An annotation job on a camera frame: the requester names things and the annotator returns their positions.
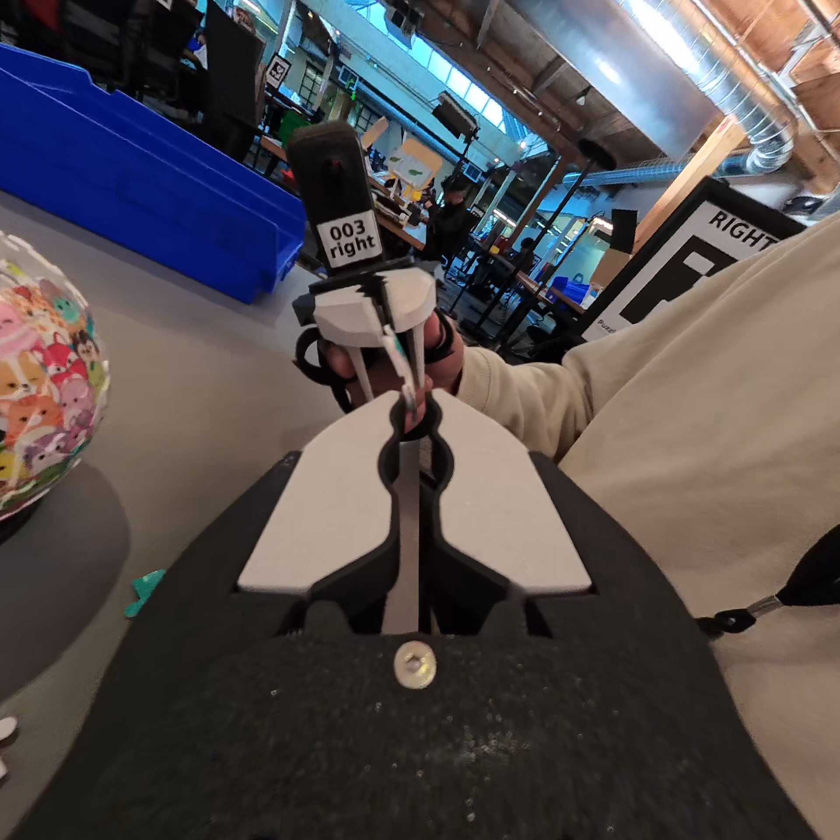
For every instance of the cardboard box figure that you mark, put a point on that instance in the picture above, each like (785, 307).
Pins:
(413, 164)

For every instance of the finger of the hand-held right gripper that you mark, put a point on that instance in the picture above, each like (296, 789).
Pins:
(410, 298)
(344, 315)

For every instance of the blue plastic bin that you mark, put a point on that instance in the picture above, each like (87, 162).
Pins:
(131, 184)

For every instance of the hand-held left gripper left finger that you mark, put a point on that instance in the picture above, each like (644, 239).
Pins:
(315, 512)

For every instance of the framed tag poster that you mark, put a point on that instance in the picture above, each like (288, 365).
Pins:
(709, 262)

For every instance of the silver ventilation duct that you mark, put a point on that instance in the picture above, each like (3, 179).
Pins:
(735, 85)
(610, 65)

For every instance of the colourful puzzle ball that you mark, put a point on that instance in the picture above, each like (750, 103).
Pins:
(46, 394)

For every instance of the black studio light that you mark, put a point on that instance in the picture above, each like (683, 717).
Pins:
(453, 115)

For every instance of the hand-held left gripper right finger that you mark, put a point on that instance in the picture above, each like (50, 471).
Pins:
(512, 512)

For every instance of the teal edged puzzle piece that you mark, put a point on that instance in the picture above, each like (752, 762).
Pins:
(397, 354)

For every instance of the small tag sign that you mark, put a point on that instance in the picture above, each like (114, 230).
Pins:
(277, 72)

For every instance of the person's right hand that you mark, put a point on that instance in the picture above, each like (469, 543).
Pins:
(446, 367)

